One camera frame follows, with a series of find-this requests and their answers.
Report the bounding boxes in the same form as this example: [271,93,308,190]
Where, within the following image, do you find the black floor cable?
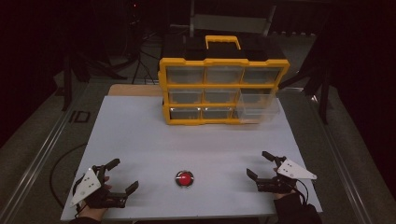
[49,142,89,210]

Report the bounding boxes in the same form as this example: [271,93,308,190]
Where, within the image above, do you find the red round button black base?
[175,170,195,189]

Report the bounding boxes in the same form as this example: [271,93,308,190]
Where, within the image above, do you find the grey metal frame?
[189,0,277,37]

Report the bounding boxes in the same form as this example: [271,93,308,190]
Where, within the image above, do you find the clear plastic drawer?
[234,88,281,124]

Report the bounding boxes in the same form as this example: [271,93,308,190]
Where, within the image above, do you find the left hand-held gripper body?
[69,164,129,209]

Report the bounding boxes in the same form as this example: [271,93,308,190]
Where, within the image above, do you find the person's right hand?
[273,190,298,201]

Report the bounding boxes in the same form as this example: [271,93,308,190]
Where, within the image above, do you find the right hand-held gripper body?
[256,155,318,195]

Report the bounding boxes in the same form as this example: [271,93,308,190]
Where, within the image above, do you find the black tripod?
[130,18,158,86]

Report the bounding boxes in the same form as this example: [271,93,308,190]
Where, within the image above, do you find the set of clear drawers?
[165,65,283,121]

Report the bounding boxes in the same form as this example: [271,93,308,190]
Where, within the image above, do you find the right hand-held gripper cable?
[292,178,311,207]

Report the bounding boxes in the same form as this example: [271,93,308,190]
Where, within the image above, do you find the black metal stand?
[278,29,332,126]
[61,50,127,112]

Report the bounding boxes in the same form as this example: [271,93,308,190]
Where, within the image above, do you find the yellow black organizer cabinet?
[157,35,290,126]

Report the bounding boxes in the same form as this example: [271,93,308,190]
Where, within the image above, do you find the metal floor rail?
[0,83,90,224]
[306,88,379,224]

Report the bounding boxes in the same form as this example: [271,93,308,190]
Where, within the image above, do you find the person's left hand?
[78,175,112,222]

